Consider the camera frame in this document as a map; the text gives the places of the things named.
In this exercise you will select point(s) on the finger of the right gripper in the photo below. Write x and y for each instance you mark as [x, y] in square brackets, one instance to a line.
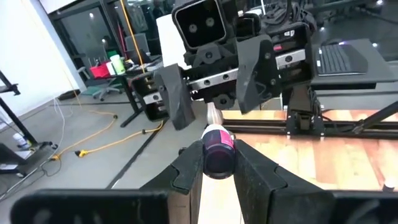
[258, 74]
[177, 96]

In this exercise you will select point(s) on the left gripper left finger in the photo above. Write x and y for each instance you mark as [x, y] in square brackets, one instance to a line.
[186, 174]

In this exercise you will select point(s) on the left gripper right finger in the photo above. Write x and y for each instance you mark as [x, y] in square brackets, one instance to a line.
[258, 193]

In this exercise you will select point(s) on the small purple-label dropper bottle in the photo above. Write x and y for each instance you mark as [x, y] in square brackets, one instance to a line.
[217, 158]

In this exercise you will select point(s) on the black work table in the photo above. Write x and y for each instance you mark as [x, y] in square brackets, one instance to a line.
[133, 102]

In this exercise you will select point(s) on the silver table lamp white shade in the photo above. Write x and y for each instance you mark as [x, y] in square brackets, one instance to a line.
[169, 43]

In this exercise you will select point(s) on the pale green cylinder container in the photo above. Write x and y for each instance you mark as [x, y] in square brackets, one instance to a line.
[117, 63]

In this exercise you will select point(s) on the red storage box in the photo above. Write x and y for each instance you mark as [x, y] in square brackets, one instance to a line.
[100, 71]

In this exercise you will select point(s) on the black laptop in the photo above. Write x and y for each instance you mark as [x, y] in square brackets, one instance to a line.
[339, 59]

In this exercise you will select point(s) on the black side desk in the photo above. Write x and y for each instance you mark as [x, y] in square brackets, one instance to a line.
[382, 71]

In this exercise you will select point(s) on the black equipment stand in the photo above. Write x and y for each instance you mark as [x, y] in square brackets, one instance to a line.
[12, 121]

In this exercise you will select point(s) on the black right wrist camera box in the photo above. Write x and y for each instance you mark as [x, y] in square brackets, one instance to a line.
[199, 25]

